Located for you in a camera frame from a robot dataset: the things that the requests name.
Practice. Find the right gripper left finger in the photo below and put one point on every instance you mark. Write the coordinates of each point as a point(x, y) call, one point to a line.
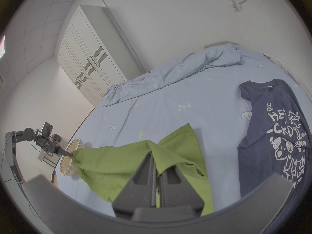
point(139, 191)

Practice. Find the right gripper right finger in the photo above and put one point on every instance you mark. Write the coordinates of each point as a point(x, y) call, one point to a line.
point(180, 191)

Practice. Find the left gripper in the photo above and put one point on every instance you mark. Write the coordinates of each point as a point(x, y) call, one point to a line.
point(51, 146)

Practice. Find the green shorts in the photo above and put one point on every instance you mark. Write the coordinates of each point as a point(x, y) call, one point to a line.
point(117, 164)

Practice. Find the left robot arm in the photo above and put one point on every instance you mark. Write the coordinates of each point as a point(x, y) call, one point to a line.
point(11, 155)

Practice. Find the round woven basket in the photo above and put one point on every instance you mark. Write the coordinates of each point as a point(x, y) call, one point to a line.
point(67, 164)

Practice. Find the bed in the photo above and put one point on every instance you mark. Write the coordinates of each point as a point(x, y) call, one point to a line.
point(170, 101)

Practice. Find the white small table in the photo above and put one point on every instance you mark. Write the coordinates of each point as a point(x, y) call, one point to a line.
point(46, 158)

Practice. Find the dark blue printed T-shirt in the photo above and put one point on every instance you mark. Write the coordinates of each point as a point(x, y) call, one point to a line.
point(263, 155)

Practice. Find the white wardrobe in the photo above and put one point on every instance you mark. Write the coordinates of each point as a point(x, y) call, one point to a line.
point(87, 57)

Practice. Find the pale blue quilt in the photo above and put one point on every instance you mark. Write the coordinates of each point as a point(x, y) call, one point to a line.
point(158, 77)

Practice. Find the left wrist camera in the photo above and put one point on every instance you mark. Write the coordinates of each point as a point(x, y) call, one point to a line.
point(57, 138)

